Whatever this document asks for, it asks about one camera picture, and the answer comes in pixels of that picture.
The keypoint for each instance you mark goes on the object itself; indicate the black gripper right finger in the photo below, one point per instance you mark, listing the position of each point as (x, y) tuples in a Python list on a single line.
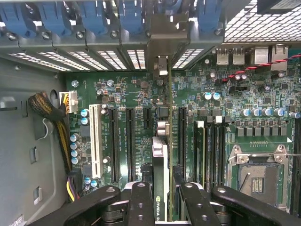
[(195, 207)]

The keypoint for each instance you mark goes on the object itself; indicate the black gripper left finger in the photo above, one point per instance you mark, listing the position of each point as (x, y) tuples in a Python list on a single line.
[(141, 207)]

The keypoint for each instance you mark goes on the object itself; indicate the black RAM slot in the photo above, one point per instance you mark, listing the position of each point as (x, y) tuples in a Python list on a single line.
[(300, 164), (222, 155), (295, 164), (208, 155), (215, 155)]

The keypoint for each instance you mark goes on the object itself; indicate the long black expansion slot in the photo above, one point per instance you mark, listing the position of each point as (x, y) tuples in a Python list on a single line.
[(130, 146), (182, 141), (114, 146)]

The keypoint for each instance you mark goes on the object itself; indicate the CPU socket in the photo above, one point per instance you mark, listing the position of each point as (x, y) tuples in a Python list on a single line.
[(258, 183)]

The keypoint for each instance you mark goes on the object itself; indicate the white expansion slot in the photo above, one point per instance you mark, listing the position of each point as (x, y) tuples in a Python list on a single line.
[(96, 141)]

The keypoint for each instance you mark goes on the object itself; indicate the short black expansion slot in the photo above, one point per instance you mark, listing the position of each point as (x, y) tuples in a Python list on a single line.
[(147, 117)]

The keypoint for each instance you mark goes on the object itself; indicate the green motherboard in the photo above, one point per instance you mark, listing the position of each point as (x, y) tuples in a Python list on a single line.
[(127, 80)]

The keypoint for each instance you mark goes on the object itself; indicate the vented metal slot cover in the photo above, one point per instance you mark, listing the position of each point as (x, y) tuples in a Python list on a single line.
[(188, 58), (112, 60), (88, 60), (63, 61), (38, 62), (137, 58)]

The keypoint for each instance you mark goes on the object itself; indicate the open grey PC case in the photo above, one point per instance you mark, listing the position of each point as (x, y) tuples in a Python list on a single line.
[(131, 43)]

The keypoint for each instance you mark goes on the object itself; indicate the blue bracket clip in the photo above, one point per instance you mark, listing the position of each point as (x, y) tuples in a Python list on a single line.
[(130, 14), (55, 18), (175, 5), (14, 21), (94, 16), (209, 16)]

